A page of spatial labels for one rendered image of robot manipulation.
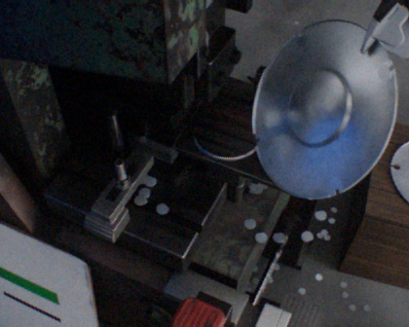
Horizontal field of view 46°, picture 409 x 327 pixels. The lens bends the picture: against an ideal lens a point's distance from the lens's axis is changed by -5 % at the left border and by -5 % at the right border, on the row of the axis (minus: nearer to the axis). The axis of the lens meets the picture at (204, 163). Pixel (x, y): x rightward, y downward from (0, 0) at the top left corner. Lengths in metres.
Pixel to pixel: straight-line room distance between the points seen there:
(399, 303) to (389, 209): 0.39
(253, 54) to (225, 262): 1.54
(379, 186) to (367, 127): 0.72
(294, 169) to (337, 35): 0.23
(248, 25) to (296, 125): 1.71
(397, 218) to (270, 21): 1.43
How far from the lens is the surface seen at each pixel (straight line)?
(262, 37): 2.43
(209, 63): 0.75
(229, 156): 0.87
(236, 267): 0.91
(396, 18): 0.75
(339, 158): 0.76
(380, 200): 1.42
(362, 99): 0.76
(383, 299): 1.68
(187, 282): 0.90
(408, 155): 1.56
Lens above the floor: 1.46
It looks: 51 degrees down
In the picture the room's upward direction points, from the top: straight up
